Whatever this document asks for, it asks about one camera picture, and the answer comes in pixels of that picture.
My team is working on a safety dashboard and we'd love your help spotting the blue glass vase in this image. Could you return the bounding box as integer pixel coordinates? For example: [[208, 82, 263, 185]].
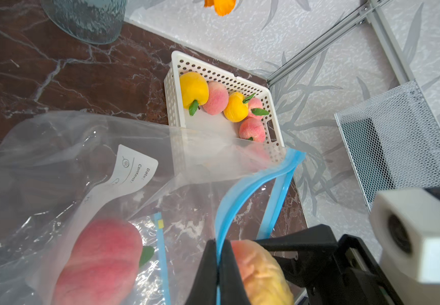
[[40, 0, 127, 44]]

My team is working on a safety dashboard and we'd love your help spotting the orange yellow flower bouquet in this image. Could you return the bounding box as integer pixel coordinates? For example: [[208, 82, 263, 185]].
[[204, 0, 236, 17]]

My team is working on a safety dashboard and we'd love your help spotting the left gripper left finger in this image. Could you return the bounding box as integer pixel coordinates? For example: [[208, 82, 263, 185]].
[[185, 240, 218, 305]]

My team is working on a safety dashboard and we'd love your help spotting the yellow peach left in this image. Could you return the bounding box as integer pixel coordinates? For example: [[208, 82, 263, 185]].
[[179, 72, 209, 116]]

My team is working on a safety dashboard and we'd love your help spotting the yellow peach with leaf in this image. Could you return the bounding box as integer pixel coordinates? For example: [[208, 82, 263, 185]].
[[223, 92, 255, 123]]

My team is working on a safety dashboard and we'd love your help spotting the white wire mesh basket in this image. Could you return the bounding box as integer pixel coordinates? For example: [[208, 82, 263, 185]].
[[335, 81, 440, 210]]

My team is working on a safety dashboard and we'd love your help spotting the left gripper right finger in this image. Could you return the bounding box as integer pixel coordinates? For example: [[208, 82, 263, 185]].
[[218, 240, 251, 305]]

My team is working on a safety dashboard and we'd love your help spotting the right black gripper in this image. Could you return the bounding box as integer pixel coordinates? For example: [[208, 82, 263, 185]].
[[256, 224, 403, 304]]

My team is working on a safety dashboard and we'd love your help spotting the pink peach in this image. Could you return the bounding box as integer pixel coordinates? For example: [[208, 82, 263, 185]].
[[240, 144, 271, 172], [52, 218, 155, 304], [247, 97, 269, 120], [202, 81, 229, 116], [238, 118, 266, 143]]

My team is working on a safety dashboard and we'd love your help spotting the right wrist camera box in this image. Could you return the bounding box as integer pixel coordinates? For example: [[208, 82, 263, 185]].
[[370, 188, 440, 304]]

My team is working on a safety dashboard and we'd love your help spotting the aluminium frame rail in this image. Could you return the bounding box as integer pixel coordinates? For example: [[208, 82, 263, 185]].
[[267, 1, 415, 87]]

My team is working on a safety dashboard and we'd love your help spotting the clear zip-top bag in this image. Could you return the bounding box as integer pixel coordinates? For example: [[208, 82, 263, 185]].
[[0, 111, 306, 304], [122, 208, 215, 304]]

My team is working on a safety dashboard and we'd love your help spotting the white perforated plastic basket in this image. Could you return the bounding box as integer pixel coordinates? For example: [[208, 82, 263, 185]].
[[164, 51, 284, 161]]

